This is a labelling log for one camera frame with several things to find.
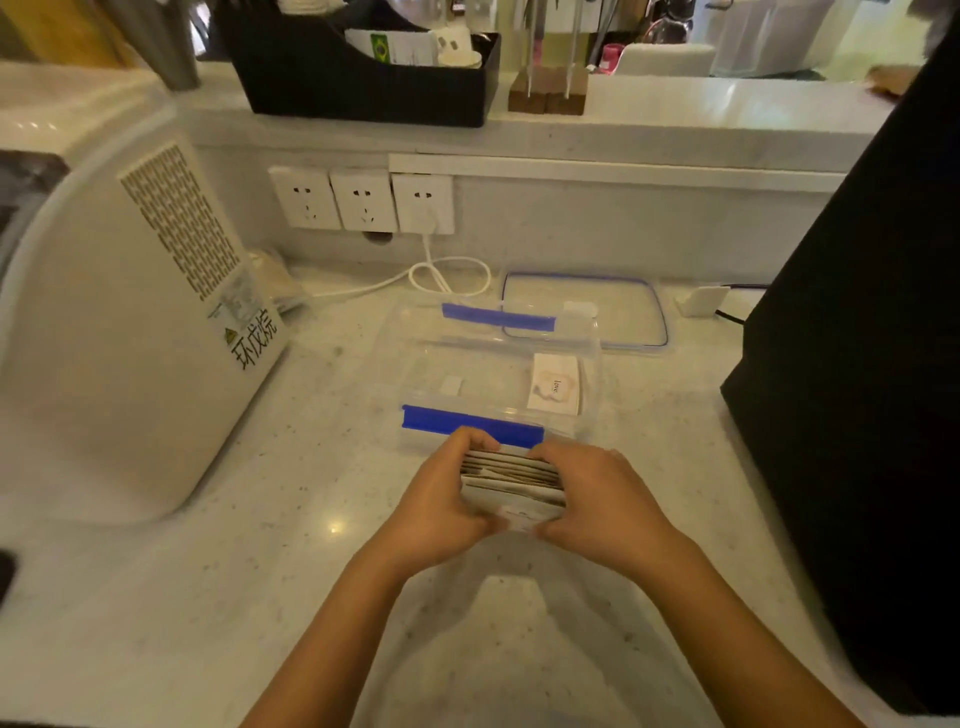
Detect person's left hand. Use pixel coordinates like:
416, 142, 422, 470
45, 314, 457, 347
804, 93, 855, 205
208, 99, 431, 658
369, 426, 508, 574

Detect person's right hand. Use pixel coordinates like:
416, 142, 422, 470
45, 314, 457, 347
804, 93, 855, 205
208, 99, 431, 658
525, 438, 690, 583

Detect stack of white paper packets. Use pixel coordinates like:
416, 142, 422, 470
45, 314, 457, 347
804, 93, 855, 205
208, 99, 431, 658
459, 448, 568, 534

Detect person's left forearm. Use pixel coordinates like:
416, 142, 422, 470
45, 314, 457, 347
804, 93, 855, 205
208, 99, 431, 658
238, 541, 421, 728

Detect person's right forearm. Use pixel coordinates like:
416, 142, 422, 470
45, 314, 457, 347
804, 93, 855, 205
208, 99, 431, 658
634, 529, 865, 728

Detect white paper packet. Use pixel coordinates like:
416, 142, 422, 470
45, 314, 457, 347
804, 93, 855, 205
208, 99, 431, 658
526, 352, 583, 417

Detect clear plastic container blue clips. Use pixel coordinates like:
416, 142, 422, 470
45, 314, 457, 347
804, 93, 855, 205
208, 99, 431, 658
372, 298, 603, 456

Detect clear container lid blue rim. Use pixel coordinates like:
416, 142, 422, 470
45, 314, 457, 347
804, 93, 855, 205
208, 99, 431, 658
501, 270, 672, 354

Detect small white plastic piece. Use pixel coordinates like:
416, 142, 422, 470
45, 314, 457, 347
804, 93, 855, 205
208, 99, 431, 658
673, 285, 732, 319

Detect large black appliance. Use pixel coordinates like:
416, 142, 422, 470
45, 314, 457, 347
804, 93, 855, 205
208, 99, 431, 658
720, 15, 960, 717

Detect white appliance with vent grille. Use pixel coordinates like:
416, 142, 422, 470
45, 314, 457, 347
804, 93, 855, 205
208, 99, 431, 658
0, 61, 291, 526

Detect wooden holder block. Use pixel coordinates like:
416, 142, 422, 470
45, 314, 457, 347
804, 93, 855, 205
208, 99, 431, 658
507, 69, 590, 117

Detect black organizer box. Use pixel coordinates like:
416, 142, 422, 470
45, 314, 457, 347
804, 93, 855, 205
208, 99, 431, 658
216, 0, 502, 129

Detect white card with green flag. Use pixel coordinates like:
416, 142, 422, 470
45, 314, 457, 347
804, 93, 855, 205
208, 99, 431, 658
345, 28, 439, 67

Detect white chair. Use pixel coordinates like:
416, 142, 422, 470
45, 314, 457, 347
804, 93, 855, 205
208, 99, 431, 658
613, 42, 718, 78

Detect white power cable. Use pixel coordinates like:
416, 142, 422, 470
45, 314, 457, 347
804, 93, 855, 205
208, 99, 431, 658
300, 225, 493, 300

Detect black cable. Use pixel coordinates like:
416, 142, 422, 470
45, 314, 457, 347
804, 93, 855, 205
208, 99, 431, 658
714, 283, 771, 327

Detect white wall socket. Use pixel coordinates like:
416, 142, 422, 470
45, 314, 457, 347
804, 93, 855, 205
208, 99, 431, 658
267, 165, 343, 232
329, 169, 399, 234
390, 173, 456, 237

